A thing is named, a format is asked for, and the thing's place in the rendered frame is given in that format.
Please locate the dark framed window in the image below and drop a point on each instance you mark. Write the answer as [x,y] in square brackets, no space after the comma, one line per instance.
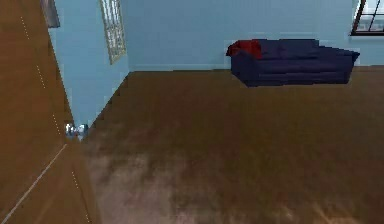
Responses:
[370,16]

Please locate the brown wooden room door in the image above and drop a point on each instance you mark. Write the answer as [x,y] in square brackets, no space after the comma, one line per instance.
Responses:
[30,110]

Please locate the silver round door knob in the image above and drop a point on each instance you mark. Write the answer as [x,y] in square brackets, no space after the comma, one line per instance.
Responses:
[76,130]

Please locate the red cloth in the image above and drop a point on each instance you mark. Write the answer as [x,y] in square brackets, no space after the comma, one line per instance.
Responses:
[246,47]

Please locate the dark blue sofa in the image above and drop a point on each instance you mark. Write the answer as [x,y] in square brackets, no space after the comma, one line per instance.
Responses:
[293,65]

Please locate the grey framed wall picture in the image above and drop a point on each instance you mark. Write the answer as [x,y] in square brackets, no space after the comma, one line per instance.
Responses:
[50,12]

